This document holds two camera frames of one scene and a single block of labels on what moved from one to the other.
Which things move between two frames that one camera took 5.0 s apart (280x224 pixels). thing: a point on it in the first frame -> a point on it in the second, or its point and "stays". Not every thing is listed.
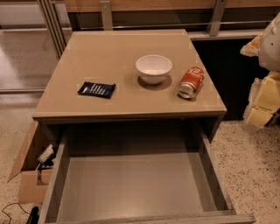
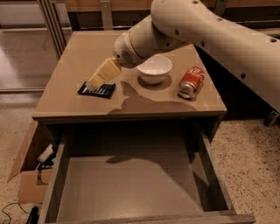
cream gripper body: [271, 48] -> [122, 52]
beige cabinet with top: [127, 77] stays
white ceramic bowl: [153, 68] stays
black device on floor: [34, 216] stays
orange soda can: [192, 80] stays
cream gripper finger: [257, 115] -> [94, 82]
